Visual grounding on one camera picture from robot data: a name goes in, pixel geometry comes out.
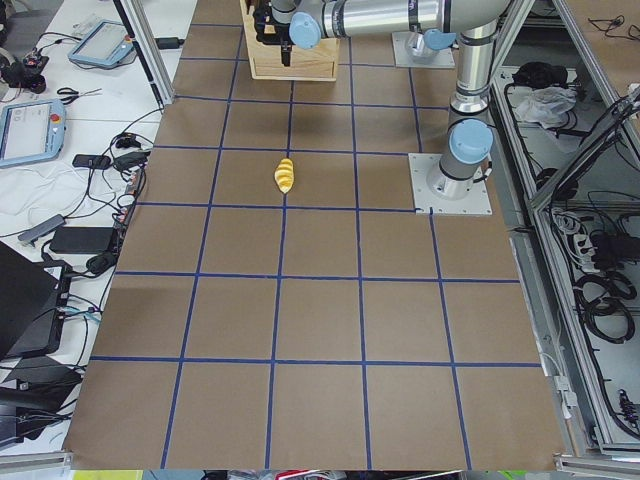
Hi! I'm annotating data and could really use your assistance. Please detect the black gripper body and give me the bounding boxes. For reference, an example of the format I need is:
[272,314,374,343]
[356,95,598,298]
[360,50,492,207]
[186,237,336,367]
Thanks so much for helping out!
[253,0,296,46]

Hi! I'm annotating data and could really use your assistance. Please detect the wooden drawer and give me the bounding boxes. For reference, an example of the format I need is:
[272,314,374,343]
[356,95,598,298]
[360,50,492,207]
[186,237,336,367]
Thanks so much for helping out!
[252,57,336,79]
[240,1,339,61]

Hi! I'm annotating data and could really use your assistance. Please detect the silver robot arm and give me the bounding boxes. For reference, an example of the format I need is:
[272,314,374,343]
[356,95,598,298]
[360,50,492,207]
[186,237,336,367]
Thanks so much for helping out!
[246,0,508,200]
[406,29,457,58]

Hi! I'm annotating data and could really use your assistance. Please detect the wooden drawer cabinet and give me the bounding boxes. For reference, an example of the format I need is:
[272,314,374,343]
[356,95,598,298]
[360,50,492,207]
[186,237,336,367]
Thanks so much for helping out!
[239,1,340,82]

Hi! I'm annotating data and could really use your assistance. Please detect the yellow toy bread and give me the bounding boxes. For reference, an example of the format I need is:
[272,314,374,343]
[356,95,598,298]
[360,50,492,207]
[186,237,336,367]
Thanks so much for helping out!
[274,158,295,195]

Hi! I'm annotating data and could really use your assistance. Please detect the far blue teach pendant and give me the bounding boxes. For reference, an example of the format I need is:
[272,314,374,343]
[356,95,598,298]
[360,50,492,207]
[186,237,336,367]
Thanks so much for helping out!
[67,20,134,70]

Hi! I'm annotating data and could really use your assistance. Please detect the blue teach pendant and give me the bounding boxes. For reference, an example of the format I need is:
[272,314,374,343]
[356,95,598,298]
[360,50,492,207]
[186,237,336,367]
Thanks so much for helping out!
[67,20,134,70]
[1,99,66,168]

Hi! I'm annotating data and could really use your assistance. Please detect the near blue teach pendant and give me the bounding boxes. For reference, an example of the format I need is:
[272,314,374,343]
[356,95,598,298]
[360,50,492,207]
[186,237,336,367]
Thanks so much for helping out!
[1,99,66,168]

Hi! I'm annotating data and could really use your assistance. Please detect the crumpled white cloth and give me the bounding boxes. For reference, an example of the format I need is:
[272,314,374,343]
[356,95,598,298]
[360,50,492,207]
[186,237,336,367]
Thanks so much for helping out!
[514,87,577,129]

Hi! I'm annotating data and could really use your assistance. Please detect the black power adapter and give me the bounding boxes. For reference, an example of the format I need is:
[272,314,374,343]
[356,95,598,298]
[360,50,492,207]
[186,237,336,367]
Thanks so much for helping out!
[50,227,114,254]

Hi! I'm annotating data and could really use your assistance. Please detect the black laptop computer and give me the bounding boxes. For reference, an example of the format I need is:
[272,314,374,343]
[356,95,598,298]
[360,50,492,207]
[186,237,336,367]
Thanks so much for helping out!
[1,244,71,360]

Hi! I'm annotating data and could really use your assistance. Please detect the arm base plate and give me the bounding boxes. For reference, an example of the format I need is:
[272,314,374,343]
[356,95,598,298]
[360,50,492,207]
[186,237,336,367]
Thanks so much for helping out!
[408,153,493,217]
[392,29,456,69]

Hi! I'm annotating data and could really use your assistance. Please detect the aluminium frame post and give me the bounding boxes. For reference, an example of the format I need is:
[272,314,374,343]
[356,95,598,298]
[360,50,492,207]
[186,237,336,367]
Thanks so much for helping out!
[113,0,175,109]

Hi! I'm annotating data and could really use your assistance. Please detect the black handled scissors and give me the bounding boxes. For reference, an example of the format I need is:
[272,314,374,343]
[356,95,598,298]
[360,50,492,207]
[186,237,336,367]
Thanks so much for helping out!
[56,87,102,105]

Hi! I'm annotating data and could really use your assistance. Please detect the coiled black cables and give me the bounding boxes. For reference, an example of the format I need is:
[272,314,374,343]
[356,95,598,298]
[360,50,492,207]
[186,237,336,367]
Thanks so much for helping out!
[572,272,636,346]

